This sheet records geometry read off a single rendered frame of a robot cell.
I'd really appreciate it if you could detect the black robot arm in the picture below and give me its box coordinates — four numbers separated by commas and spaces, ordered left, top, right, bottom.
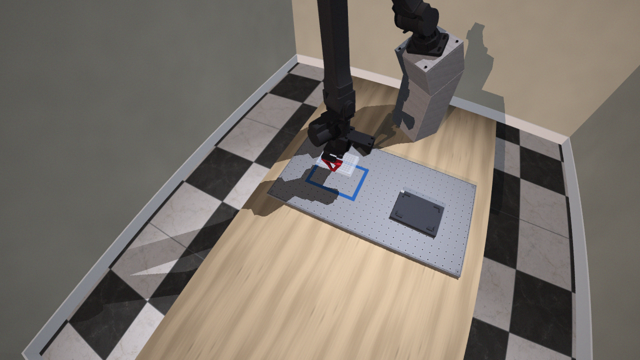
307, 0, 449, 157

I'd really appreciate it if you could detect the white well plate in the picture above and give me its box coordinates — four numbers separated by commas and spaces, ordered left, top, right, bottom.
316, 151, 359, 177

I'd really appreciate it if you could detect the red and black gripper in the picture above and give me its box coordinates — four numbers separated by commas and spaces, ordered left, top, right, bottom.
321, 133, 349, 172

